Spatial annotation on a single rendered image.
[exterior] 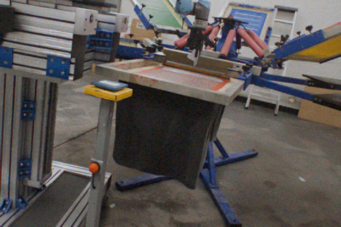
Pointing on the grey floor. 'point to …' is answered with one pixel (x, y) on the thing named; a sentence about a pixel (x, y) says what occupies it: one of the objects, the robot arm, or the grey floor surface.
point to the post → (101, 145)
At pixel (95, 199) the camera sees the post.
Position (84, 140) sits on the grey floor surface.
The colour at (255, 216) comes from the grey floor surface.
